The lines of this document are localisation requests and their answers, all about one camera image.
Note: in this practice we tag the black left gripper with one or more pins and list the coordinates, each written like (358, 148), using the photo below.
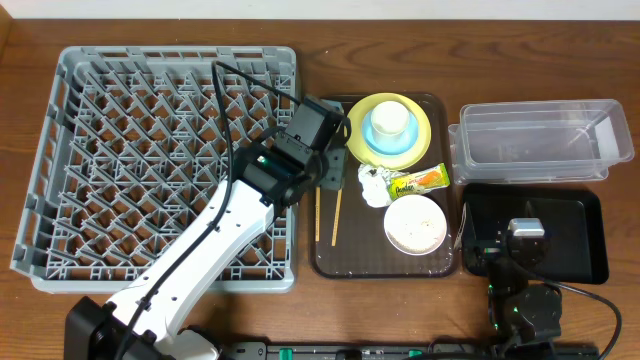
(335, 163)

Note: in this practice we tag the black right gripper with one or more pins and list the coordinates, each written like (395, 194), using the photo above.
(493, 250)

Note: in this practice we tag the light blue bowl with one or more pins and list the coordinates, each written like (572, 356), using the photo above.
(401, 144)

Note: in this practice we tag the yellow plate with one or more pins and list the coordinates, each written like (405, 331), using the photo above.
(364, 154)

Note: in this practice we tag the cream cup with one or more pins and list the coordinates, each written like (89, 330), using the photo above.
(389, 121)

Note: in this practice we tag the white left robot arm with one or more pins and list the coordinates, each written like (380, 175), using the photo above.
(145, 319)

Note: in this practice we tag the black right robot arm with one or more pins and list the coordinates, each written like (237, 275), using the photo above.
(524, 315)

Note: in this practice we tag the grey dishwasher rack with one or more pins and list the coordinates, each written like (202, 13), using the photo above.
(133, 146)

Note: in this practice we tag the crumpled white tissue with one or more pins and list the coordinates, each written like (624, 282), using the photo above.
(375, 182)

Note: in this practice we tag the black tray bin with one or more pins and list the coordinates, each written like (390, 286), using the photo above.
(571, 219)

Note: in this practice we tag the brown serving tray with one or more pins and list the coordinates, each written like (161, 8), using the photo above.
(363, 250)

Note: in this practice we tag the Apollo snack wrapper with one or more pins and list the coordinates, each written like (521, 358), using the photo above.
(419, 183)

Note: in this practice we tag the white small plate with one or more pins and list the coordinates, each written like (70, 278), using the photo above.
(415, 225)

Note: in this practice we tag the clear plastic bin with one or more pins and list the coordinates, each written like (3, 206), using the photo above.
(539, 141)

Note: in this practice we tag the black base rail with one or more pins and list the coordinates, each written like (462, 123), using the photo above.
(437, 350)

